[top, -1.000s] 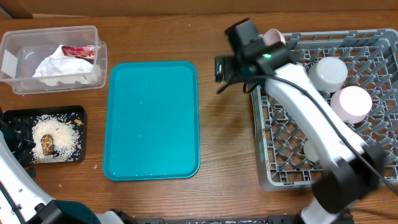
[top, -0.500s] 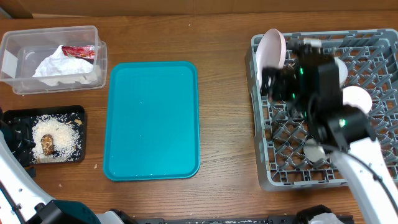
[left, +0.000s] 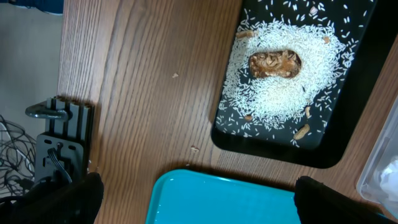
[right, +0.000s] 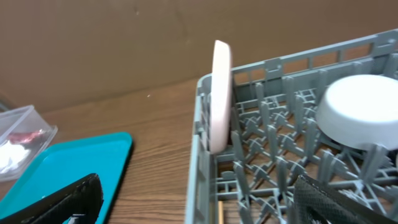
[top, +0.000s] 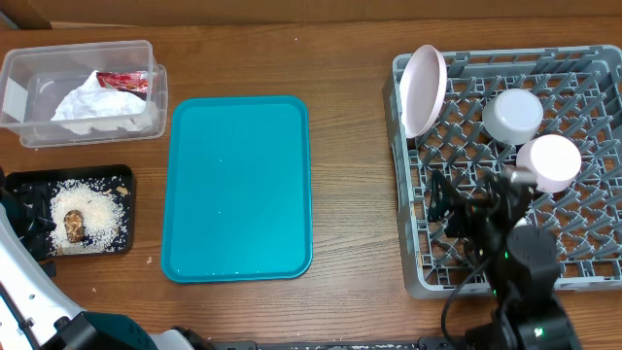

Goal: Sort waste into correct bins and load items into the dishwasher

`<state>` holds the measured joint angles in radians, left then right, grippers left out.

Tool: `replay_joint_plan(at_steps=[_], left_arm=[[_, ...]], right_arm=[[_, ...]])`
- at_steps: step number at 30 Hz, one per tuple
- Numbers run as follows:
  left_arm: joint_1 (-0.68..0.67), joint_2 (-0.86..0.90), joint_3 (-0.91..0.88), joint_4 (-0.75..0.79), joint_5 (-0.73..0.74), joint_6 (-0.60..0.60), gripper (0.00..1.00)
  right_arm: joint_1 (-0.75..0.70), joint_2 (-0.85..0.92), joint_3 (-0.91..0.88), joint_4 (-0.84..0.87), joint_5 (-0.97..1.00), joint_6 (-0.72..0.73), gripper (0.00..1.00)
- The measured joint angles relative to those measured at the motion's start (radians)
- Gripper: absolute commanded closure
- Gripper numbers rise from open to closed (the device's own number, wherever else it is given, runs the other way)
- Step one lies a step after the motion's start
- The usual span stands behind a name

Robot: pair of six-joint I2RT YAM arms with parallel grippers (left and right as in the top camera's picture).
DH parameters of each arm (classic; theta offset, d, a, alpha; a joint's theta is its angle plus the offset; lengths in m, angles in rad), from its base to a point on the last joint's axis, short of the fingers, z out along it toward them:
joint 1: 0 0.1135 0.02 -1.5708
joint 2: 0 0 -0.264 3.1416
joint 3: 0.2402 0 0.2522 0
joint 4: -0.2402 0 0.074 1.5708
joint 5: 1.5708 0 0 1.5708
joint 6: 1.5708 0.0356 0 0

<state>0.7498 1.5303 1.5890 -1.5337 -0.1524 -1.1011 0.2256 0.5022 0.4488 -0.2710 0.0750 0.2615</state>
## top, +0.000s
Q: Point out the grey bowl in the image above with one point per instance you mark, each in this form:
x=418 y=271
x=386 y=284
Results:
x=513 y=117

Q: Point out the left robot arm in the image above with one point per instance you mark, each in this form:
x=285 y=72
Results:
x=37 y=314

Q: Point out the red snack wrapper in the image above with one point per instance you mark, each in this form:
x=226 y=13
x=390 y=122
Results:
x=136 y=82

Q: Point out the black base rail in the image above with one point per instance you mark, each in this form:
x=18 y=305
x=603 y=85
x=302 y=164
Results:
x=423 y=343

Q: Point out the black rectangular tray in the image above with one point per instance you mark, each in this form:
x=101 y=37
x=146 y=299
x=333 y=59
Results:
x=121 y=174

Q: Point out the teal serving tray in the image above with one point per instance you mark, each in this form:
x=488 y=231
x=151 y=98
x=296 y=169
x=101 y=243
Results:
x=238 y=199

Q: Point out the clear plastic bin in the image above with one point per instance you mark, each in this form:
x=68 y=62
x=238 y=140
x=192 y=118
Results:
x=35 y=80

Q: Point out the large white plate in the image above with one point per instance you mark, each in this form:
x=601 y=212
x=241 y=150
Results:
x=421 y=90

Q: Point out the brown food piece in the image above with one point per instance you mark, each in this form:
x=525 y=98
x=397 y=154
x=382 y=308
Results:
x=74 y=226

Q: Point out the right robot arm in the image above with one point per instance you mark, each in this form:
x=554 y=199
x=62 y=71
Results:
x=519 y=262

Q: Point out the rice food waste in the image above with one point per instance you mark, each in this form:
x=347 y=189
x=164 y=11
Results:
x=105 y=211

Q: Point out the grey dishwasher rack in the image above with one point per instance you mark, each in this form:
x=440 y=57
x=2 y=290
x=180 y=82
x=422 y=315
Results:
x=579 y=89

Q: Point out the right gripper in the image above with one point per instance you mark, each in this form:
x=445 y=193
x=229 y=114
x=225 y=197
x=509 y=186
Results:
x=442 y=196

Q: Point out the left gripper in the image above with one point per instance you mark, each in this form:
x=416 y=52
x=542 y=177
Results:
x=36 y=199

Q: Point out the white napkin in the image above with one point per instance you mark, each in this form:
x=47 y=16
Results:
x=94 y=107

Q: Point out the small white plate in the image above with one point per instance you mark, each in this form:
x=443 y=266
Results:
x=554 y=159

